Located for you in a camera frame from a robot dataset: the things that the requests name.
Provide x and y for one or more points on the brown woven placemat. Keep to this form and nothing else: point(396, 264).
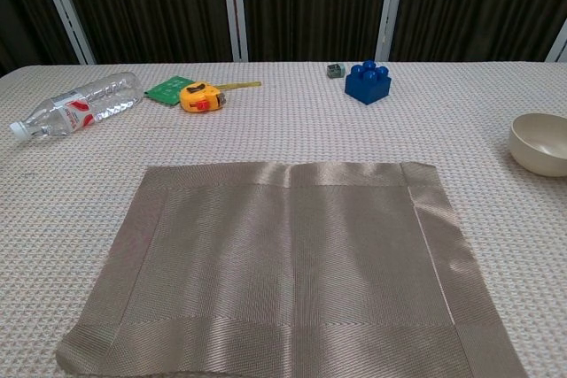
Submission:
point(288, 272)

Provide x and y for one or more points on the beige bowl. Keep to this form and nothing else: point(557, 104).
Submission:
point(538, 148)

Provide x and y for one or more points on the beige waffle tablecloth with fringe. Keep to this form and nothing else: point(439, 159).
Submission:
point(288, 130)

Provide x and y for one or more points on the small grey green cube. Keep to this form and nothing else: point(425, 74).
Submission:
point(335, 70)

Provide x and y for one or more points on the yellow tape measure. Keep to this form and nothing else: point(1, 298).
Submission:
point(199, 97)

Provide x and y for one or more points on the blue toy building block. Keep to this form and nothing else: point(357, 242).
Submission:
point(367, 88)

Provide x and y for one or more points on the green circuit board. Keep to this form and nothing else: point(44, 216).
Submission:
point(166, 90)

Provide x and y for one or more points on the clear plastic water bottle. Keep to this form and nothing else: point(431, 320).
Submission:
point(80, 108)

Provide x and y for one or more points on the white aluminium screen post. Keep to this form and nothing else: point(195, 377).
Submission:
point(66, 10)
point(235, 10)
point(390, 10)
point(559, 48)

